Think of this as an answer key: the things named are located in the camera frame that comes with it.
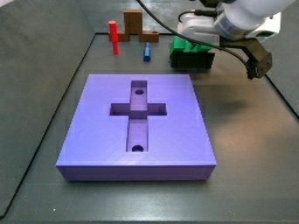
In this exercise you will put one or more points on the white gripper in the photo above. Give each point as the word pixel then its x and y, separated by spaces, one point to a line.
pixel 198 27

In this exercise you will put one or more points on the green U-shaped block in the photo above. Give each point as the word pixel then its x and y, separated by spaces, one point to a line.
pixel 182 46

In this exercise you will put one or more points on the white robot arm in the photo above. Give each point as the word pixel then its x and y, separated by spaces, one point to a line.
pixel 242 19

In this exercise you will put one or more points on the black angle fixture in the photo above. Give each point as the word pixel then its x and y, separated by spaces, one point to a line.
pixel 193 60

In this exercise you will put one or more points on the purple board with cross slot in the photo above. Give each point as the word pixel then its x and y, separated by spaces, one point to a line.
pixel 137 130

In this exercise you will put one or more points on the blue peg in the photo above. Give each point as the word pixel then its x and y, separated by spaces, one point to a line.
pixel 148 52

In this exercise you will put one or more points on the brown T-shaped block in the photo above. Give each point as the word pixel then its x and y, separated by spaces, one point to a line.
pixel 134 28

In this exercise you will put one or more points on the red peg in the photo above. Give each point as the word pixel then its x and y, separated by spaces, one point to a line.
pixel 113 33

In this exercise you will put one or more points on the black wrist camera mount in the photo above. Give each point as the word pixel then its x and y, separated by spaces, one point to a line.
pixel 260 58

